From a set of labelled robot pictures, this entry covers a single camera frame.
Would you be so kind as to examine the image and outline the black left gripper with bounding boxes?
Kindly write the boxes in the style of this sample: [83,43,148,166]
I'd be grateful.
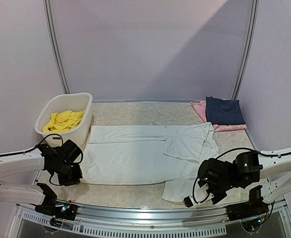
[53,161,83,186]

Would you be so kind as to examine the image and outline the white t-shirt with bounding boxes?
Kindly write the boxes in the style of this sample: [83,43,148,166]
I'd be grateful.
[80,123,219,202]

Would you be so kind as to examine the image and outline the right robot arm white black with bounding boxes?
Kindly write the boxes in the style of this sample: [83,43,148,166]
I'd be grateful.
[188,148,291,216]

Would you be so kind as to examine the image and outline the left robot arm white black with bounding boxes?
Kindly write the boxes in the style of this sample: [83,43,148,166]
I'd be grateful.
[0,140,83,215]

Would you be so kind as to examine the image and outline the white plastic laundry basket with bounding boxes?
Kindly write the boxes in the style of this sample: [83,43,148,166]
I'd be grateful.
[34,93,93,147]

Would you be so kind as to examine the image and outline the yellow garment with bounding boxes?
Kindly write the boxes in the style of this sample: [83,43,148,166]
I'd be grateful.
[43,110,85,133]

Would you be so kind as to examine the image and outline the folded navy blue garment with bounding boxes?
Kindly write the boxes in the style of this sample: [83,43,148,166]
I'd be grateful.
[206,97,245,125]

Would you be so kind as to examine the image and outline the folded pink garment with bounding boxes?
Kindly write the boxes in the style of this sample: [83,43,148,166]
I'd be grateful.
[191,101,247,132]

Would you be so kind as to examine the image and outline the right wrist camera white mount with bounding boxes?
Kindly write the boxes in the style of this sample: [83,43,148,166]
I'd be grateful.
[183,184,214,208]

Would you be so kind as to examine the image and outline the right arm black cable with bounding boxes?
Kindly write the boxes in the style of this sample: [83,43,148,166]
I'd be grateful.
[192,143,291,204]

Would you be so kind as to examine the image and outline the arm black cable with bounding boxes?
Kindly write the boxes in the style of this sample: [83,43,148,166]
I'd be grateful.
[0,133,84,186]
[192,143,291,204]

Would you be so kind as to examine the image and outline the front aluminium rail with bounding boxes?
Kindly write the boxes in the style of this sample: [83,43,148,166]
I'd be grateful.
[10,196,291,238]

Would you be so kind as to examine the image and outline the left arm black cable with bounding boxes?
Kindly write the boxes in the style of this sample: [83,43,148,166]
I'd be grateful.
[0,133,84,186]

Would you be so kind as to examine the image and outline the right aluminium frame post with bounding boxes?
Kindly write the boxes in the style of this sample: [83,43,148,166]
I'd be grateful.
[231,0,259,100]

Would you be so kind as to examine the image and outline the aluminium frame post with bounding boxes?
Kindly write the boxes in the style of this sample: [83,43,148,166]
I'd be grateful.
[43,0,70,94]
[231,0,259,100]

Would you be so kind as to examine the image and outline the left aluminium frame post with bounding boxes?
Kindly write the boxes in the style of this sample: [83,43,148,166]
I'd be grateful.
[43,0,70,94]

